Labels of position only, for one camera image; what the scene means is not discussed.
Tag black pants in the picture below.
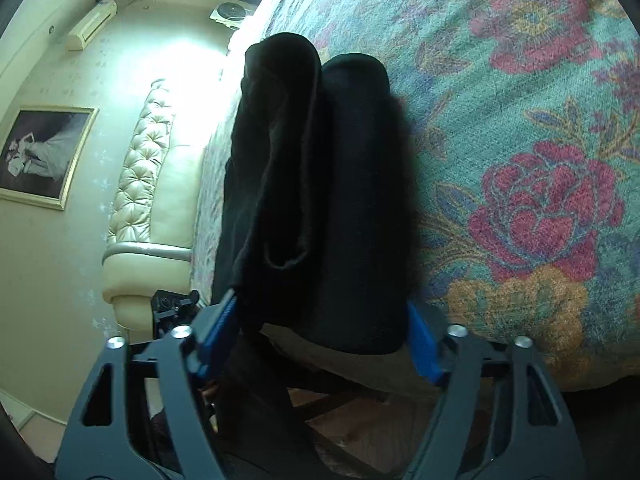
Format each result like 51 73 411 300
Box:
209 31 421 480

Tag cream tufted headboard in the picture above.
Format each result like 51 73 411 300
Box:
102 79 208 340

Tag framed black white picture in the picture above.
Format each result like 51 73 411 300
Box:
1 106 99 211

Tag white fan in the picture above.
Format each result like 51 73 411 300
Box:
209 1 254 30

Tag white air conditioner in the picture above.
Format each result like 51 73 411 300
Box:
65 0 117 52

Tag floral bedspread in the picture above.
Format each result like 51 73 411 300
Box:
190 0 639 389

